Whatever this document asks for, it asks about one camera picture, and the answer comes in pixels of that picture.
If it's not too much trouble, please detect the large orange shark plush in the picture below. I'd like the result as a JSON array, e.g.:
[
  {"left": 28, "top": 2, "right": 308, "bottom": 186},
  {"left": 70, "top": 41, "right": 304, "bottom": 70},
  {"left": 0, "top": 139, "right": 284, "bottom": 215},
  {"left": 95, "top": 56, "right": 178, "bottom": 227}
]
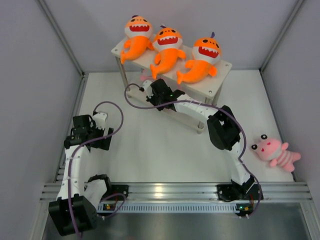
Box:
[{"left": 176, "top": 31, "right": 222, "bottom": 84}]

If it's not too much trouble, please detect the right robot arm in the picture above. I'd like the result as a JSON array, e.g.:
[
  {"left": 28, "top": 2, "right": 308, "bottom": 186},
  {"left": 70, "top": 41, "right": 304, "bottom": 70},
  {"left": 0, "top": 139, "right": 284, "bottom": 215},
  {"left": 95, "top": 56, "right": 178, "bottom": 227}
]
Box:
[{"left": 142, "top": 79, "right": 264, "bottom": 202}]

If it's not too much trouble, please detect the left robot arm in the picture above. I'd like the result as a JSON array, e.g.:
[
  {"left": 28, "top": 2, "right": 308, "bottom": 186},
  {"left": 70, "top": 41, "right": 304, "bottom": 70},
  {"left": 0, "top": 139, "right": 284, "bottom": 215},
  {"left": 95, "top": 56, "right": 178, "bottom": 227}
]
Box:
[{"left": 48, "top": 112, "right": 114, "bottom": 236}]

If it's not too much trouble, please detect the white two-tier shelf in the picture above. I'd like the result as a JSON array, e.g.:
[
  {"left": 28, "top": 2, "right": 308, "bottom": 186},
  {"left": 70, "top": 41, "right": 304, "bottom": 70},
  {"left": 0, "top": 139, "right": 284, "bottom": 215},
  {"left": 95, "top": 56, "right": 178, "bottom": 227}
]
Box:
[{"left": 111, "top": 37, "right": 232, "bottom": 134}]

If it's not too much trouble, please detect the pink frog plush front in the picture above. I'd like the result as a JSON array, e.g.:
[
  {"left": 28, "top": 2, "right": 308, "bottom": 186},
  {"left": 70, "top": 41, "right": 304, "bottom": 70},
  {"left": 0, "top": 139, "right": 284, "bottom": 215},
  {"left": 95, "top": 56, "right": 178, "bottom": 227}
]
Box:
[{"left": 250, "top": 134, "right": 302, "bottom": 173}]

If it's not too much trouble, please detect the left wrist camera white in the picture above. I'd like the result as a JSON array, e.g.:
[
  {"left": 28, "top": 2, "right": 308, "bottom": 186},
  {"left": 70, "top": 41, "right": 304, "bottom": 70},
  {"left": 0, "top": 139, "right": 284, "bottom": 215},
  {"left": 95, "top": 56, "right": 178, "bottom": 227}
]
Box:
[{"left": 92, "top": 111, "right": 108, "bottom": 130}]

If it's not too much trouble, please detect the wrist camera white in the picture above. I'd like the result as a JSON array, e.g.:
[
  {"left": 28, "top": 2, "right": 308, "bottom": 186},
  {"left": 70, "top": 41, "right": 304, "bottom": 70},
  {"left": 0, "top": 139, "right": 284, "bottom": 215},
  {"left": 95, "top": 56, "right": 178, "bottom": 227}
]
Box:
[
  {"left": 92, "top": 111, "right": 108, "bottom": 130},
  {"left": 142, "top": 80, "right": 153, "bottom": 98}
]

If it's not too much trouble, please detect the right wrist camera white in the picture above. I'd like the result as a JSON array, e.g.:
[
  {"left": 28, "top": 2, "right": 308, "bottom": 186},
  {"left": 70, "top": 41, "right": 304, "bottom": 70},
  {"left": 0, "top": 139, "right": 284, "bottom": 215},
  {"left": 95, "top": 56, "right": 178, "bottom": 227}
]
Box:
[{"left": 142, "top": 80, "right": 153, "bottom": 98}]

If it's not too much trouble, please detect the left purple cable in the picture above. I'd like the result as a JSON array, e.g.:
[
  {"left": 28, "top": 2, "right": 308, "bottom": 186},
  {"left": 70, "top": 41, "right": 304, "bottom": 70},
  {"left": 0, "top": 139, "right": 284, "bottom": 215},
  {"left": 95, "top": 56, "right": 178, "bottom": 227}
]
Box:
[{"left": 66, "top": 101, "right": 128, "bottom": 238}]

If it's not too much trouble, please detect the purple cable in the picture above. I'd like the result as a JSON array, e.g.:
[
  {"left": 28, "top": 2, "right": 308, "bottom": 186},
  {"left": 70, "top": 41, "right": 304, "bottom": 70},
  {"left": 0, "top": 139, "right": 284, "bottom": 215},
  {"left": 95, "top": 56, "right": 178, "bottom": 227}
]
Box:
[
  {"left": 66, "top": 101, "right": 128, "bottom": 238},
  {"left": 124, "top": 83, "right": 263, "bottom": 220}
]

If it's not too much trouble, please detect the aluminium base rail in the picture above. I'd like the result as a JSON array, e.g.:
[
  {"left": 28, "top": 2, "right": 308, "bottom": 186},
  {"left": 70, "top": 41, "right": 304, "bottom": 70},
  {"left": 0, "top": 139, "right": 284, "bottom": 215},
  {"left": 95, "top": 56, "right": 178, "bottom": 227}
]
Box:
[{"left": 39, "top": 162, "right": 313, "bottom": 202}]

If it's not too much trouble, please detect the perforated cable duct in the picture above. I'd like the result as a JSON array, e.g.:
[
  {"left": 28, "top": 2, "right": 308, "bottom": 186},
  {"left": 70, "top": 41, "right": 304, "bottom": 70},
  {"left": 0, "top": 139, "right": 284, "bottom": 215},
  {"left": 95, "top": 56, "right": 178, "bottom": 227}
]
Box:
[{"left": 97, "top": 202, "right": 251, "bottom": 215}]

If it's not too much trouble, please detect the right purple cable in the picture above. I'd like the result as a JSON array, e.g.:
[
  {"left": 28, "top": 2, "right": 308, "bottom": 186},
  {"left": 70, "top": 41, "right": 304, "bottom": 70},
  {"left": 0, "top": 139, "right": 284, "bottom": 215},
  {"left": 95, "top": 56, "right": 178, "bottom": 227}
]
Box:
[{"left": 124, "top": 83, "right": 263, "bottom": 220}]

